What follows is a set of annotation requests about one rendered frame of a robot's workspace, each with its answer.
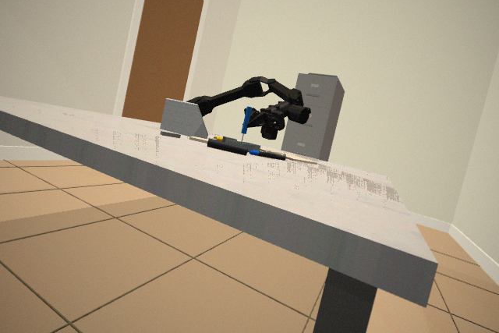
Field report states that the blue stylus with grey tip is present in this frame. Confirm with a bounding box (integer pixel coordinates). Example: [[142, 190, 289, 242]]
[[241, 106, 252, 140]]

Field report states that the grey keyboard with white letter keys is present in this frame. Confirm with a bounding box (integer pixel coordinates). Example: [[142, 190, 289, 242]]
[[226, 140, 260, 152]]

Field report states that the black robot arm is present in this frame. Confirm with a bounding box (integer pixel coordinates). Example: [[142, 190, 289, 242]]
[[186, 76, 311, 140]]

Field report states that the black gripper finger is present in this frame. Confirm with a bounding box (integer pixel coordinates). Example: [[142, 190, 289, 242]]
[[249, 111, 257, 122], [246, 112, 270, 129]]

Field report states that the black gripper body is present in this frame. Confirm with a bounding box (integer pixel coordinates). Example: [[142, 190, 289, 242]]
[[252, 105, 285, 131]]

